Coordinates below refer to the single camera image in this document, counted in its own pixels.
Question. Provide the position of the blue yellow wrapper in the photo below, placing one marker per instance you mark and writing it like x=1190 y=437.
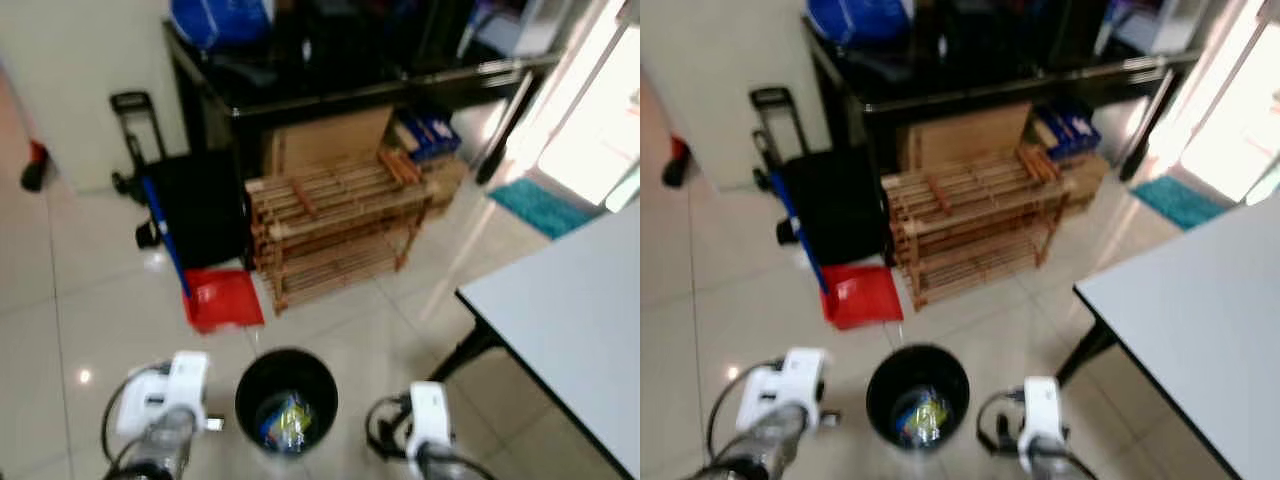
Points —
x=288 y=422
x=922 y=418

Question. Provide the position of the black rubbish bin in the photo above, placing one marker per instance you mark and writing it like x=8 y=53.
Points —
x=895 y=372
x=262 y=375

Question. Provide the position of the red and black object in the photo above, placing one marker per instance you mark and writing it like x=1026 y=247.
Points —
x=676 y=162
x=35 y=168

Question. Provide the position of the teal floor mat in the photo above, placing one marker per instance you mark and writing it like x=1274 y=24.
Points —
x=1178 y=200
x=540 y=205

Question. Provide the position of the bright sliding glass door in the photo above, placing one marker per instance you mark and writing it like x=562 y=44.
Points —
x=1235 y=100
x=595 y=110

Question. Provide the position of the black leaning stick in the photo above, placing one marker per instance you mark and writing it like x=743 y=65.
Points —
x=503 y=130
x=1145 y=125

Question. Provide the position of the small brown cardboard box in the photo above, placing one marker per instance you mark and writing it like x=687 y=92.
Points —
x=1088 y=178
x=448 y=180

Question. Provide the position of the black table leg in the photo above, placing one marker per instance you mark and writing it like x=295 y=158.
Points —
x=1090 y=350
x=470 y=350

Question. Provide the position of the black trolley luggage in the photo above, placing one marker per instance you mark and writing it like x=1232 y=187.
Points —
x=205 y=205
x=845 y=200

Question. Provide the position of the red plastic dustpan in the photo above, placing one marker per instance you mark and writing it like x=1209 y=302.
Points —
x=862 y=295
x=225 y=298

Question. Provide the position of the blue printed box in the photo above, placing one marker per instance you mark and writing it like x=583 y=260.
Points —
x=430 y=132
x=1068 y=125

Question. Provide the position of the grey white desk device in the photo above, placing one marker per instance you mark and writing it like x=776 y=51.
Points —
x=520 y=28
x=1155 y=25

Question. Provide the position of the wooden slatted shoe rack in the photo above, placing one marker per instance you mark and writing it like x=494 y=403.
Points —
x=335 y=220
x=975 y=215

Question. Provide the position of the blue plastic bag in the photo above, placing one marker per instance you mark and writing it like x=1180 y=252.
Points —
x=220 y=20
x=860 y=18

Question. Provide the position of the large flat cardboard box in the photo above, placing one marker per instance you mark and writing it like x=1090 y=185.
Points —
x=965 y=135
x=325 y=140

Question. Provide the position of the black desk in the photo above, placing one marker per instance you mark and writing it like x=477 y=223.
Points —
x=330 y=75
x=960 y=70

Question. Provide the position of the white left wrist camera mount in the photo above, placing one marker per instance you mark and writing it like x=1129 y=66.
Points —
x=790 y=385
x=165 y=395

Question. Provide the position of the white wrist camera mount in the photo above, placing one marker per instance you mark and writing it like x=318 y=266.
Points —
x=428 y=415
x=165 y=395
x=790 y=385
x=1040 y=410

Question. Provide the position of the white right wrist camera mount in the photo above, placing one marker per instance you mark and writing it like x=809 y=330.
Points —
x=1040 y=410
x=428 y=415

